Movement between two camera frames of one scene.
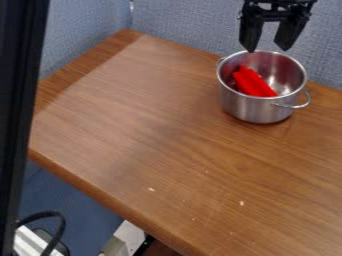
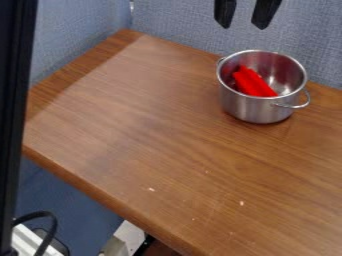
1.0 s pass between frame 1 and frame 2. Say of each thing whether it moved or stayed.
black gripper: moved
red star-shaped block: stayed
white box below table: stayed
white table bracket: stayed
